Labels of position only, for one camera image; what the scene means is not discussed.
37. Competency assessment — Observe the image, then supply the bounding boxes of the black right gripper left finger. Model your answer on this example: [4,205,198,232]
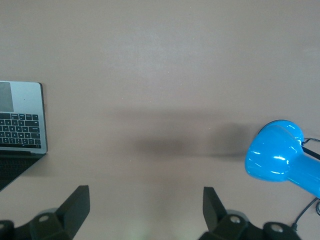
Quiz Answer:
[29,184,91,240]

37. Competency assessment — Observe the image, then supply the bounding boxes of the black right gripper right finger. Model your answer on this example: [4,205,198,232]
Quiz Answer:
[198,186,263,240]

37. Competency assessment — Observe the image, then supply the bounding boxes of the silver laptop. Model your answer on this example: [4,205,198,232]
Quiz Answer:
[0,80,48,192]

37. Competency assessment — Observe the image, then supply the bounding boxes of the blue desk lamp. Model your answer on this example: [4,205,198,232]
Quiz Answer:
[244,119,320,200]

